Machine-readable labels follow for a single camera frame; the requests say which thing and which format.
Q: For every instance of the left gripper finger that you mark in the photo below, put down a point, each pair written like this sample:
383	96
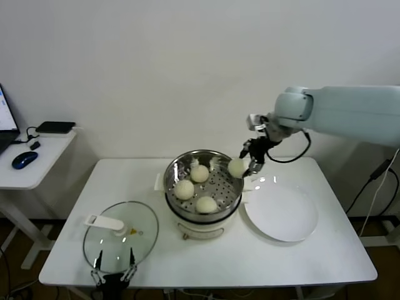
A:
132	266
97	270

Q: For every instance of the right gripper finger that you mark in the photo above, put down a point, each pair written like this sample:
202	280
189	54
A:
255	166
247	147

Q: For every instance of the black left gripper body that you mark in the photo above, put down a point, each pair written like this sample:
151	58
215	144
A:
114	279

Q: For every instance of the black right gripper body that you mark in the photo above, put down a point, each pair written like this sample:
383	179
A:
258	149

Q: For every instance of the white steamed baozi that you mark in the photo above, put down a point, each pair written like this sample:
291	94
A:
184	190
236	167
199	173
206	205

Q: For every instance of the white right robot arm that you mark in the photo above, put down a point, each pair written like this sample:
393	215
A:
343	106

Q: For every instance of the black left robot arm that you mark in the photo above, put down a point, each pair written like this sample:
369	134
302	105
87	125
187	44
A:
112	294

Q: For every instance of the perforated steel steamer basket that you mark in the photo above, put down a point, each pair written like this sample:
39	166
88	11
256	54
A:
225	190

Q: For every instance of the white round plate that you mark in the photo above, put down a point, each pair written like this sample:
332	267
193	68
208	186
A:
278	212

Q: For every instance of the white electric cooker pot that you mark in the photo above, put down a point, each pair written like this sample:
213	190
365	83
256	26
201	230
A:
200	231

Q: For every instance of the white side desk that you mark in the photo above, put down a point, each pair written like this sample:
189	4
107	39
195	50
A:
47	162

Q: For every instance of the blue computer mouse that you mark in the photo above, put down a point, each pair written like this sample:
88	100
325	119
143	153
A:
25	159

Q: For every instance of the small black dongle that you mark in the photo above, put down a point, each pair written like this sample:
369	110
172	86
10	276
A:
35	145

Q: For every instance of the flat black box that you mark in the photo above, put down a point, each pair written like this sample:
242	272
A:
56	127

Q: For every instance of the black laptop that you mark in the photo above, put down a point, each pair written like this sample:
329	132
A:
4	118

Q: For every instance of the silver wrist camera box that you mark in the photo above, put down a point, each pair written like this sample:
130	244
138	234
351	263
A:
254	122

